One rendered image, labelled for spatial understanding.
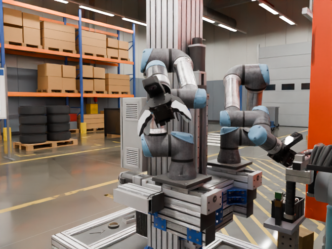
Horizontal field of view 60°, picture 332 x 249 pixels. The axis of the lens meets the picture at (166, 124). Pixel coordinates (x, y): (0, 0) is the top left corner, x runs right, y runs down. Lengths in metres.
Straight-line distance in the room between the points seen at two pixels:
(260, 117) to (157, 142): 0.49
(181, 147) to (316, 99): 0.84
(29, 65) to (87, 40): 2.32
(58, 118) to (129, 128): 6.41
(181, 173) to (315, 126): 0.84
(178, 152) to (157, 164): 0.38
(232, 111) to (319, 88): 0.65
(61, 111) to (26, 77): 3.95
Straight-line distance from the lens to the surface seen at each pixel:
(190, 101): 1.06
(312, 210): 1.93
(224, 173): 1.88
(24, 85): 11.84
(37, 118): 7.88
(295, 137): 1.43
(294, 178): 1.21
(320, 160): 1.17
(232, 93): 1.47
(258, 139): 1.26
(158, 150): 1.42
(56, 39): 11.27
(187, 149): 1.43
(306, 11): 5.86
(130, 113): 1.85
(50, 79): 10.97
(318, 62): 1.85
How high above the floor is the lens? 1.21
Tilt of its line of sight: 5 degrees down
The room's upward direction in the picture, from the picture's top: straight up
